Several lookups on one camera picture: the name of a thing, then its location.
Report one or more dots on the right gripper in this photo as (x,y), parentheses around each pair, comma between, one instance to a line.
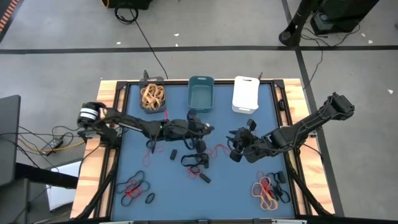
(250,146)

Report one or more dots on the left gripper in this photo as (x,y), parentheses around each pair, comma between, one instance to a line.
(196,130)

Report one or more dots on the pile of rubber bands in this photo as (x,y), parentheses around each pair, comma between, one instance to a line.
(273,207)

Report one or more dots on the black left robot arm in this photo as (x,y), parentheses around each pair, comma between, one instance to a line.
(130,121)

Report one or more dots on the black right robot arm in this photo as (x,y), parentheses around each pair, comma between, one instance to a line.
(311,124)

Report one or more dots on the small black rubber band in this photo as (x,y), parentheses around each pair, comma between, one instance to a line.
(191,170)
(146,198)

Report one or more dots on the teal plastic basket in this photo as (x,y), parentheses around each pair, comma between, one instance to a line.
(200,96)

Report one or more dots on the short red strip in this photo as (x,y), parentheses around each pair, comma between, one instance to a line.
(166,114)

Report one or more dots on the white plastic basket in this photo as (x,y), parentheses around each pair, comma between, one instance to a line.
(245,93)

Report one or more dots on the translucent grey basket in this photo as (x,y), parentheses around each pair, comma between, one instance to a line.
(155,110)

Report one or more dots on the black pole base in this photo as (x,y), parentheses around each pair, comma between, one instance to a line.
(289,35)

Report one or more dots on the black floor box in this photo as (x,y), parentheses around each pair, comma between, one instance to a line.
(130,3)

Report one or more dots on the black power adapter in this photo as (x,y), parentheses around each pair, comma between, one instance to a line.
(53,144)

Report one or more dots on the white box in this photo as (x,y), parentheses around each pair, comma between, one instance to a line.
(62,196)

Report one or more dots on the black equipment box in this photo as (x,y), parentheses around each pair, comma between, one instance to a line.
(342,15)

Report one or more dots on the black flat monitor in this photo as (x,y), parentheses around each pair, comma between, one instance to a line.
(9,140)

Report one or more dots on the black orange striped mat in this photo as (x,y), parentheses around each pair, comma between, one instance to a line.
(6,15)

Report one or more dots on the black table frame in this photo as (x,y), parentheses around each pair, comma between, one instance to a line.
(177,82)

